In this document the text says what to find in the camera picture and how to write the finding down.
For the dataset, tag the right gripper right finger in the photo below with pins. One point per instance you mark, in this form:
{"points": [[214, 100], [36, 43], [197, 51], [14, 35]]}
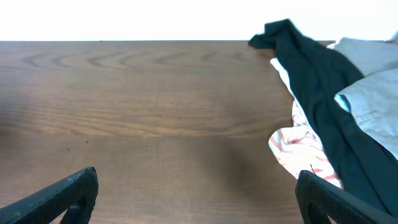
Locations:
{"points": [[320, 201]]}

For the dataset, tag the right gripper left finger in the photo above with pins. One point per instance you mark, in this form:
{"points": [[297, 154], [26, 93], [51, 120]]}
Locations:
{"points": [[74, 197]]}

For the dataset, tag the red striped white garment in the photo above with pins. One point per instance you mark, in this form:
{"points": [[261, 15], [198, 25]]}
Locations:
{"points": [[299, 147]]}

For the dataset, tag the grey garment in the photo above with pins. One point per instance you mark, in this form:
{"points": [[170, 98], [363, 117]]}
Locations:
{"points": [[372, 100]]}

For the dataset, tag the dark navy garment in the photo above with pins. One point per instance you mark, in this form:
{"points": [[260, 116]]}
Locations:
{"points": [[316, 74]]}

